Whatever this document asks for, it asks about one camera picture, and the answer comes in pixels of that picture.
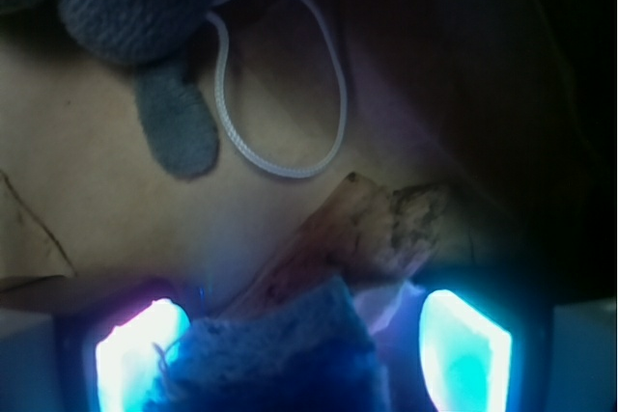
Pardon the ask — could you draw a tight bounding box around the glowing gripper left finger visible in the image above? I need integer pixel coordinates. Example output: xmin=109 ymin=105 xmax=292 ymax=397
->
xmin=57 ymin=296 xmax=192 ymax=412

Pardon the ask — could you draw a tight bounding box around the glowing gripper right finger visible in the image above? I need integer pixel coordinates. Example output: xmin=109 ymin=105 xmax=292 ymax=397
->
xmin=417 ymin=288 xmax=551 ymax=412

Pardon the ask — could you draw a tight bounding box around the blue sponge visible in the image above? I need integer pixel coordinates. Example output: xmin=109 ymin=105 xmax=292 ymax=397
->
xmin=142 ymin=277 xmax=390 ymax=411

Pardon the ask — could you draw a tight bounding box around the brown paper bag container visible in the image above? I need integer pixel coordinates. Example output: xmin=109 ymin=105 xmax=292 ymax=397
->
xmin=1 ymin=0 xmax=617 ymax=308

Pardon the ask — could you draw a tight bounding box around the grey plush bunny toy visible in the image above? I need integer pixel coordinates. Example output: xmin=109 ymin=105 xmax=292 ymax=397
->
xmin=0 ymin=0 xmax=402 ymax=182

